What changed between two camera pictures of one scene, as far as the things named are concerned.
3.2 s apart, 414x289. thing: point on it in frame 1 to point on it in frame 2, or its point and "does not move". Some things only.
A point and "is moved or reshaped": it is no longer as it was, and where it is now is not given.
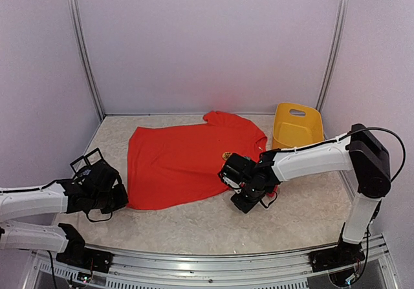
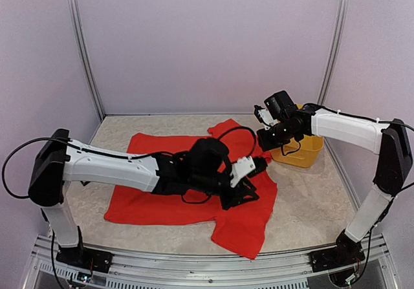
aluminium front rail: [290, 269] does not move
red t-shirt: [174, 165] is moved or reshaped
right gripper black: [244, 206] to [266, 144]
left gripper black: [122, 200] to [242, 191]
